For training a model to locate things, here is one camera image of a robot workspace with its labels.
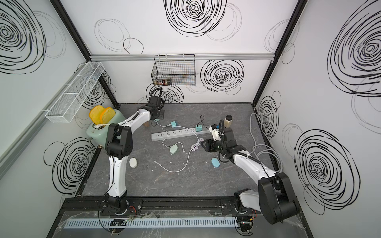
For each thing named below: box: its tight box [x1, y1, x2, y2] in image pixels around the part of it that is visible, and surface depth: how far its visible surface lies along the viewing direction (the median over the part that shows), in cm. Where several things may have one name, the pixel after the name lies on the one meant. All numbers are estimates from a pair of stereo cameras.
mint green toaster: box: [86, 109, 126, 149], surface depth 88 cm
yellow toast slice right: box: [100, 107, 117, 124], surface depth 88 cm
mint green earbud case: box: [169, 144, 179, 154], surface depth 95 cm
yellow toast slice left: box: [89, 105, 105, 125], surface depth 88 cm
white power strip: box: [151, 125, 211, 142], surface depth 101 cm
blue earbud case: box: [210, 157, 221, 169], surface depth 89 cm
